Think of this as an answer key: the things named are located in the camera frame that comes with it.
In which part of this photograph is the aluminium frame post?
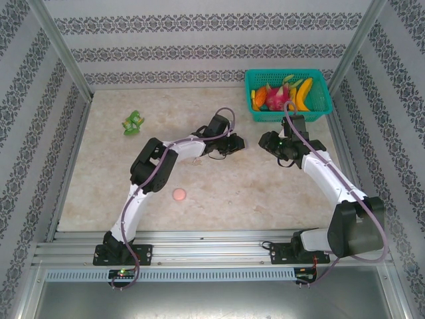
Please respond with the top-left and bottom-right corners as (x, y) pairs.
(28, 0), (94, 102)
(327, 0), (389, 99)

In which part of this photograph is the yellow toy fruit slice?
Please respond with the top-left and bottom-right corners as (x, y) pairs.
(250, 89), (264, 112)

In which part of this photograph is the orange toy fruit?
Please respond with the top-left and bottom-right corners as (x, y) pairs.
(254, 86), (268, 108)

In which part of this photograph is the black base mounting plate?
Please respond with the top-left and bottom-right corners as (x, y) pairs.
(269, 242), (331, 266)
(92, 245), (153, 266)

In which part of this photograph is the teal plastic basket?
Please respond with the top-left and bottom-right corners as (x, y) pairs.
(244, 68), (334, 123)

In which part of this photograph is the aluminium extrusion rail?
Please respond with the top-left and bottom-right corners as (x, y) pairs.
(31, 230), (394, 268)

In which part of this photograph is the grey metal sheet panel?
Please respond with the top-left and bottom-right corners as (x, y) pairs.
(31, 280), (404, 319)

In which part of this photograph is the aluminium side rail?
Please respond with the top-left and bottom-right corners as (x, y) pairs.
(44, 96), (96, 243)
(327, 96), (379, 240)

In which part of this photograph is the green snack packet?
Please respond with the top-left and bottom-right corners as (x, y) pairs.
(122, 111), (146, 136)

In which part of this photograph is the yellow toy banana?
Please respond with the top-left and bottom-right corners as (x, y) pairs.
(288, 77), (315, 112)

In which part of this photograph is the pink toy dragon fruit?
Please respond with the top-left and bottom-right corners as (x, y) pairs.
(265, 83), (292, 112)

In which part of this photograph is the grey slotted cable duct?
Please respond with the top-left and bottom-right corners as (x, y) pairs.
(44, 268), (296, 282)

